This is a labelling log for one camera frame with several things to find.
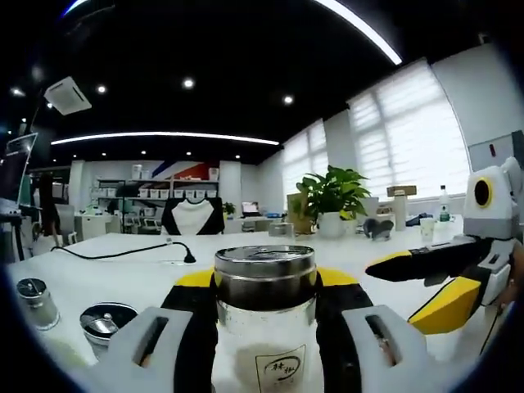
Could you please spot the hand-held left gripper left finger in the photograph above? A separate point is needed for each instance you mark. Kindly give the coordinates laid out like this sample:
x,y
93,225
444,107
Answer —
x,y
180,352

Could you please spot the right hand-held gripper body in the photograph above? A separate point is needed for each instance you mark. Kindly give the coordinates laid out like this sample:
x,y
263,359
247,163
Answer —
x,y
497,213

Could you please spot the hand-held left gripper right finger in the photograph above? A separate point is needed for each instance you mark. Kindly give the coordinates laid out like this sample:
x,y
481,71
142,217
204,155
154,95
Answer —
x,y
344,356

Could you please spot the small glass seasoning bottle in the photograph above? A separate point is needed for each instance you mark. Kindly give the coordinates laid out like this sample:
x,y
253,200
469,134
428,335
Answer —
x,y
106,323
37,303

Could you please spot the tall seasoning bottle beige contents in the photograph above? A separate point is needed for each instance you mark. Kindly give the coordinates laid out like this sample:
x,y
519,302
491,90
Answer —
x,y
262,278

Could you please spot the tall seasoning bottle brown contents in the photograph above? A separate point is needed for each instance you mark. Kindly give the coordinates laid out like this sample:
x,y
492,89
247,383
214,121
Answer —
x,y
281,230

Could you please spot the clear plastic water bottle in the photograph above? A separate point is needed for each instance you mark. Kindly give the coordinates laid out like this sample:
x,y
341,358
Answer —
x,y
444,206

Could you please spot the person's right hand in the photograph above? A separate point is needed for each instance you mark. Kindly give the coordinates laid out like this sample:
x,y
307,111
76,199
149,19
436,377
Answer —
x,y
512,286

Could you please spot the white paper cup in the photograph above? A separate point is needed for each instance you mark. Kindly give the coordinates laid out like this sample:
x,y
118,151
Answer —
x,y
427,230

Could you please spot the blue cloth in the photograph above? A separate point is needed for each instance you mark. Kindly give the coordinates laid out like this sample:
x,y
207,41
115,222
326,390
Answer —
x,y
417,219

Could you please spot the white thermos flask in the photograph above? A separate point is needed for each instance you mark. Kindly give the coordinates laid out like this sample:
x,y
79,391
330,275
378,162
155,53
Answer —
x,y
400,213

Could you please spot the whiteboard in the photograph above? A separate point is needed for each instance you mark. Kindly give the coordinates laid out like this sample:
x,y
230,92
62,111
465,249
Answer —
x,y
491,151

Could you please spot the dark grey object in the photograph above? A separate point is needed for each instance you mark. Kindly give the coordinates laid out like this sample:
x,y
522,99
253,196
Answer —
x,y
380,230

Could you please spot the flat cardboard box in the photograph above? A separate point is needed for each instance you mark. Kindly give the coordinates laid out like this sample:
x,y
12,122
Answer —
x,y
402,191

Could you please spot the wide white window blind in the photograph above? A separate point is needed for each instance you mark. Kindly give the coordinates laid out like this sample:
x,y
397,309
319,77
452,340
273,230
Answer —
x,y
409,131

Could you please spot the large potted green plant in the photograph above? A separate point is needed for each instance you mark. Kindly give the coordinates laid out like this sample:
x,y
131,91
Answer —
x,y
333,192

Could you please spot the white and black t-shirt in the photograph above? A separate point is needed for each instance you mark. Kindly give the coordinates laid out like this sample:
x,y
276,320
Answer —
x,y
192,215

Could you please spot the brown cardboard box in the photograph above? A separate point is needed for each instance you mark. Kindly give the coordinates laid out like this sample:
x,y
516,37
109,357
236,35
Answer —
x,y
296,213

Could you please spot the white cabinet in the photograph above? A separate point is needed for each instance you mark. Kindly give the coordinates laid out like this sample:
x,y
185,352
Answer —
x,y
96,227

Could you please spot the small potted plant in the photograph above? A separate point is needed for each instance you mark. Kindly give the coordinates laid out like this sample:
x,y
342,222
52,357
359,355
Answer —
x,y
229,209

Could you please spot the laptop with lit screen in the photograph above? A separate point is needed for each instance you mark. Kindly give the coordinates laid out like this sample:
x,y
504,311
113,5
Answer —
x,y
250,208

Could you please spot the narrow white window blind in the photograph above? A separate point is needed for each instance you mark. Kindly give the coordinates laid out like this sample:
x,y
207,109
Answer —
x,y
305,159

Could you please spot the storage shelf with white bins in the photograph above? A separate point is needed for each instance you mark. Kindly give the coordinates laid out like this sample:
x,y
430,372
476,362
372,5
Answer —
x,y
159,184

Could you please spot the curved ceiling light strip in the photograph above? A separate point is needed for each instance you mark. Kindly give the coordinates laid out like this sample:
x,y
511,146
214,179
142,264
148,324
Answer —
x,y
163,134
368,32

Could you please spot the round ceiling downlight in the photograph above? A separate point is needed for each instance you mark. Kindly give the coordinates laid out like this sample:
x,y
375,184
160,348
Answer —
x,y
101,88
288,99
188,83

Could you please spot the ceiling air conditioner vent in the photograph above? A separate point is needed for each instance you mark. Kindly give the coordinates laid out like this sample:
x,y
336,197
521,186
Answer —
x,y
67,96

